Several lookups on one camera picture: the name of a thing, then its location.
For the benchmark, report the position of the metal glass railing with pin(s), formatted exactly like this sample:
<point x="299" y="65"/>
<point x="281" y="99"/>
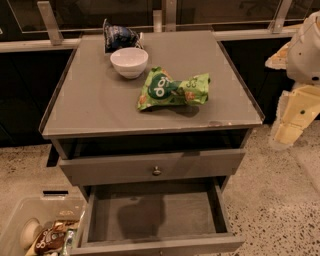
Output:
<point x="36" y="25"/>

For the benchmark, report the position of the green snack packet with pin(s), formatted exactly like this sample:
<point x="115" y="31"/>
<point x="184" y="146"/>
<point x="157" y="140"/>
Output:
<point x="68" y="242"/>

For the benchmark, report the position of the clear plastic storage bin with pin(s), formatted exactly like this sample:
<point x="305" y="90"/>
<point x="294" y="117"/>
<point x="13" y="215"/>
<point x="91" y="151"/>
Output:
<point x="45" y="210"/>

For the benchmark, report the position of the grey upper drawer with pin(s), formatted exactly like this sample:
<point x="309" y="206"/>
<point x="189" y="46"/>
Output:
<point x="138" y="168"/>

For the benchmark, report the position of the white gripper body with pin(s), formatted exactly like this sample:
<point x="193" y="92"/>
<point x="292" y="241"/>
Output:
<point x="305" y="55"/>

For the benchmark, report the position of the green rice chip bag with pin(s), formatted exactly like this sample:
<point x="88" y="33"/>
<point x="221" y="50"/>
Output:
<point x="160" y="89"/>

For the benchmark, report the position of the open grey middle drawer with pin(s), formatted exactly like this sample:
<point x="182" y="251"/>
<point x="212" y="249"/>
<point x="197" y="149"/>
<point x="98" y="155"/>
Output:
<point x="165" y="218"/>

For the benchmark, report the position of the grey drawer cabinet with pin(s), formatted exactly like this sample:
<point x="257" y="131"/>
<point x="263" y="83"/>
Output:
<point x="152" y="153"/>

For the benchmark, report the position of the white round object in bin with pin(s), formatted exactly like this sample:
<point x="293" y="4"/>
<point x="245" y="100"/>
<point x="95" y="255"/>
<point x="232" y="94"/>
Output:
<point x="30" y="231"/>

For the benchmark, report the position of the brown snack bag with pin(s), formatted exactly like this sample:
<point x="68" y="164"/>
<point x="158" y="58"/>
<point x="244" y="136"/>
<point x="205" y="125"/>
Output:
<point x="52" y="239"/>

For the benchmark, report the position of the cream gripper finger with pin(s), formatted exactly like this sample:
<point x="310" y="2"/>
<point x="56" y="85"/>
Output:
<point x="296" y="110"/>
<point x="278" y="61"/>

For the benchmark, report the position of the dark blue snack bag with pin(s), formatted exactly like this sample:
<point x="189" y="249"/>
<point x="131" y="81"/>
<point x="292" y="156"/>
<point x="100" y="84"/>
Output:
<point x="118" y="37"/>

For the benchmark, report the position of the white ceramic bowl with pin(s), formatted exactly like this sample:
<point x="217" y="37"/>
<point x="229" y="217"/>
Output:
<point x="129" y="62"/>

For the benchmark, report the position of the round metal drawer knob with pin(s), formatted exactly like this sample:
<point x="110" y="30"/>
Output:
<point x="156" y="171"/>

